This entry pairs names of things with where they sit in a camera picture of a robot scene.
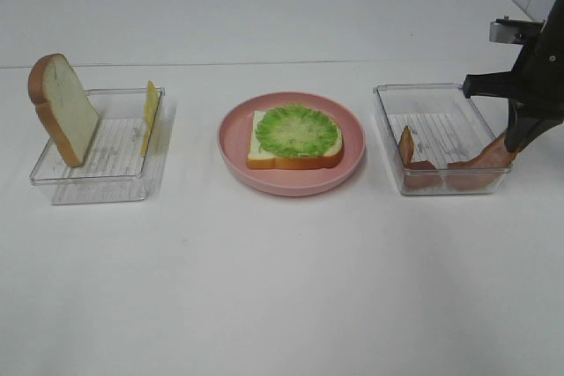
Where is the clear plastic container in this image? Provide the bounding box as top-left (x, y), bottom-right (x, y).
top-left (30, 87), bottom-right (175, 205)
top-left (374, 84), bottom-right (512, 195)

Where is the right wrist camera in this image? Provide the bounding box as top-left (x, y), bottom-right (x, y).
top-left (489, 17), bottom-right (544, 45)

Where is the bread slice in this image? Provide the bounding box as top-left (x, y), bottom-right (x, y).
top-left (27, 54), bottom-right (100, 167)
top-left (245, 110), bottom-right (345, 171)

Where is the green lettuce leaf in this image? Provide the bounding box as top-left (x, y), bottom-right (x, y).
top-left (248, 104), bottom-right (344, 159)

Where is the pink round plate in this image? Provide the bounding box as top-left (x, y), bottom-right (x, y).
top-left (218, 92), bottom-right (366, 196)

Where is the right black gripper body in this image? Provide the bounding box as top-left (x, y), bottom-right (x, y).
top-left (463, 0), bottom-right (563, 112)

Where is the short bacon strip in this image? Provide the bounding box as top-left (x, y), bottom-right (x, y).
top-left (398, 126), bottom-right (442, 190)

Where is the left clear plastic container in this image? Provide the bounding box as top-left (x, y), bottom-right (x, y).
top-left (30, 87), bottom-right (175, 205)

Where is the yellow cheese slice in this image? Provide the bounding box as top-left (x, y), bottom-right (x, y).
top-left (140, 81), bottom-right (160, 157)

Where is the long bacon strip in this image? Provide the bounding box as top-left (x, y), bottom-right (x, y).
top-left (446, 132), bottom-right (517, 191)

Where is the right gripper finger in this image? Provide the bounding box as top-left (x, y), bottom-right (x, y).
top-left (516, 107), bottom-right (563, 152)
top-left (504, 100), bottom-right (527, 152)

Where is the right clear plastic container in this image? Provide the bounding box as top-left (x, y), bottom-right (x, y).
top-left (374, 84), bottom-right (512, 195)

